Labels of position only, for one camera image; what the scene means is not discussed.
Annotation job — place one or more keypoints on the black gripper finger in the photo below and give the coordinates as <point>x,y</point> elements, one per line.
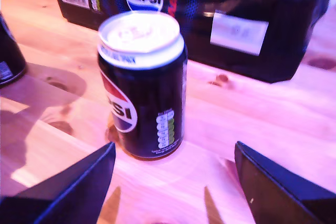
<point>65,195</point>
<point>283,197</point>

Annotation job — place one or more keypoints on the black Pepsi Max can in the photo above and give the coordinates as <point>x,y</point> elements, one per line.
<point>147,103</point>
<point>10,51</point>

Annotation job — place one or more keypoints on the black Pepsi Max multipack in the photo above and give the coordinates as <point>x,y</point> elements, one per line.
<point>236,3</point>

